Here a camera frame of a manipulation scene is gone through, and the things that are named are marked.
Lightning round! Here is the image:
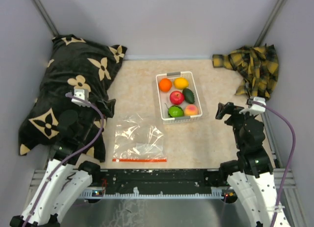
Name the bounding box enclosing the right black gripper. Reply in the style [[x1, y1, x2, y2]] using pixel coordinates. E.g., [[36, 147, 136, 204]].
[[215, 101, 256, 149]]

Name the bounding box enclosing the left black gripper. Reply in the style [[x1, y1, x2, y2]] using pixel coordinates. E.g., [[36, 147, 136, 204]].
[[78, 97, 116, 141]]

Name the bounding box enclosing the clear zip top bag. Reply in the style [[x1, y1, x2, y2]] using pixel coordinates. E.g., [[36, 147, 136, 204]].
[[112, 113, 167, 162]]

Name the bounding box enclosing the red apple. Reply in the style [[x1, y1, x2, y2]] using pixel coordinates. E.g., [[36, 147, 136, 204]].
[[169, 91, 184, 105]]

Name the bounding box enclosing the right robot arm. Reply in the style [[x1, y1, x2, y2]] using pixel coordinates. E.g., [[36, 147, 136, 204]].
[[215, 97, 290, 227]]

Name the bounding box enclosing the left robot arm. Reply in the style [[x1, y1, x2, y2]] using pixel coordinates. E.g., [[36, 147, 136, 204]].
[[10, 95, 115, 227]]

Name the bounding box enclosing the peach fruit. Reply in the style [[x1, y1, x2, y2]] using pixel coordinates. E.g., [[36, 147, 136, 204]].
[[184, 104, 199, 116]]

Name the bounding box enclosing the dark green avocado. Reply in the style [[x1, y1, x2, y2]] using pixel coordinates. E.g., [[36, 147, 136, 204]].
[[182, 88, 195, 104]]

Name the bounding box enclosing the green toy watermelon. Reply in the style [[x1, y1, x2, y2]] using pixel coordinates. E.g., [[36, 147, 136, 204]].
[[165, 103, 184, 118]]

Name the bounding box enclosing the yellow lemon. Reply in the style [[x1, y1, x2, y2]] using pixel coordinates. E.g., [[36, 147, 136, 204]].
[[174, 77, 189, 90]]

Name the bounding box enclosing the black floral pillow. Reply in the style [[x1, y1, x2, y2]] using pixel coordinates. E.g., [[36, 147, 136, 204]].
[[18, 34, 127, 156]]

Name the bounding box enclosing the yellow plaid cloth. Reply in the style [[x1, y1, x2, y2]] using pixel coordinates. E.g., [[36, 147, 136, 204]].
[[212, 45, 279, 100]]

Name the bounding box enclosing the white plastic basket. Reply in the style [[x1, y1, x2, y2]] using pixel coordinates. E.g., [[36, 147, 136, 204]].
[[156, 71, 203, 125]]

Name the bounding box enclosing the orange fruit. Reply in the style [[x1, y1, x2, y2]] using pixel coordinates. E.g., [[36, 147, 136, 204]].
[[158, 78, 172, 93]]

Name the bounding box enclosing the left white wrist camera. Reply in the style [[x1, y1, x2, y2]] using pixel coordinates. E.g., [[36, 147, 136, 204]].
[[71, 89, 89, 107]]

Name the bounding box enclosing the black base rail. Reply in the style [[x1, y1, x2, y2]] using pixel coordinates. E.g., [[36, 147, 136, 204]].
[[89, 169, 230, 195]]

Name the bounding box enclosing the aluminium frame bar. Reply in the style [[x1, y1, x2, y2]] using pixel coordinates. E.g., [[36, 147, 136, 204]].
[[29, 168, 297, 201]]

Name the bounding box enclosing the right corner post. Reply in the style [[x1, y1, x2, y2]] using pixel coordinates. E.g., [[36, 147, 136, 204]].
[[254, 0, 287, 47]]

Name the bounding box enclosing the corner post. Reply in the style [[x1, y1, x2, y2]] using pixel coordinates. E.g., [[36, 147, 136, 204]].
[[31, 0, 59, 37], [254, 0, 287, 47]]

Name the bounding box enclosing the left corner post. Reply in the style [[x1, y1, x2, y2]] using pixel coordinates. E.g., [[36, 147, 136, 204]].
[[31, 0, 59, 37]]

